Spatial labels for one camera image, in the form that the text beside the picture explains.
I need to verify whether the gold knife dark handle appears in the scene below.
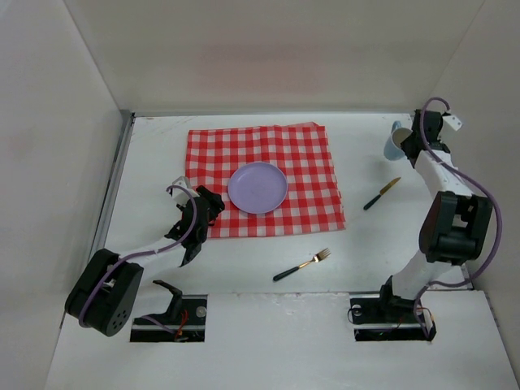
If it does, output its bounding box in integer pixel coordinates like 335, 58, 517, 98
363, 177, 401, 210

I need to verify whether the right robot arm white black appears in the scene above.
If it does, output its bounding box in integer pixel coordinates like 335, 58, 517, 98
378, 109, 492, 318

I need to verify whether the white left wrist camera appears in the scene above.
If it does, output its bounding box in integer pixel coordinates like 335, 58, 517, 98
167, 176, 199, 206

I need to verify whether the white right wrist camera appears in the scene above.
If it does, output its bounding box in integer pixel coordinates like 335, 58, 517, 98
441, 112, 463, 134

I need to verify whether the lilac plastic plate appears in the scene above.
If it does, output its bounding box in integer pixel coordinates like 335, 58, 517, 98
227, 162, 288, 215

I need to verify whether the gold fork dark green handle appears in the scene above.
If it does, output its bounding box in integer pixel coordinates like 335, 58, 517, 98
272, 248, 331, 282

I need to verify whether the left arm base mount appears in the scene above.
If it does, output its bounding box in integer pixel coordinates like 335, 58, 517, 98
129, 279, 208, 343

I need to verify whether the light blue mug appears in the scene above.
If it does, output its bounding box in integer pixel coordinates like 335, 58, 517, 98
383, 121, 412, 161

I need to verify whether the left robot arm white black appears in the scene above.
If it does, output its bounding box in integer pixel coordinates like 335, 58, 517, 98
65, 184, 225, 336

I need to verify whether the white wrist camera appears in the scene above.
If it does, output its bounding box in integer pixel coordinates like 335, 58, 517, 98
167, 176, 199, 206
441, 112, 463, 134

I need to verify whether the red white checkered cloth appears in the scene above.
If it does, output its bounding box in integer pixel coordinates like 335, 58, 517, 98
185, 122, 345, 239

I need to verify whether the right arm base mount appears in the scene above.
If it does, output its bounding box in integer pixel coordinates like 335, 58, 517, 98
347, 293, 437, 342

